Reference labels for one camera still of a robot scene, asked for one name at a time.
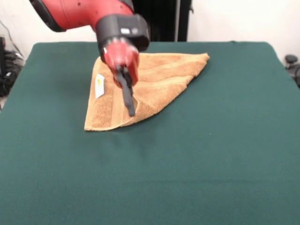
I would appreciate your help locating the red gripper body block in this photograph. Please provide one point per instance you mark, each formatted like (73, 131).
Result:
(122, 58)

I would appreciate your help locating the black stand behind table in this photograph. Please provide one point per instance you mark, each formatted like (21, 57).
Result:
(164, 21)

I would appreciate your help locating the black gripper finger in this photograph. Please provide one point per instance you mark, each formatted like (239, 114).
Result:
(130, 98)
(124, 84)

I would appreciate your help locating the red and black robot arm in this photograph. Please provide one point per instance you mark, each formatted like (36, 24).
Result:
(93, 14)

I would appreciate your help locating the tan terry towel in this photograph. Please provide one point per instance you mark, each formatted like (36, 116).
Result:
(159, 82)

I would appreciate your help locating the grey pedestal foot with caster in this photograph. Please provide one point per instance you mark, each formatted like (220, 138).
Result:
(290, 59)

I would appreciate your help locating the dark green table cloth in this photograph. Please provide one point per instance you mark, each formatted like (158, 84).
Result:
(140, 175)

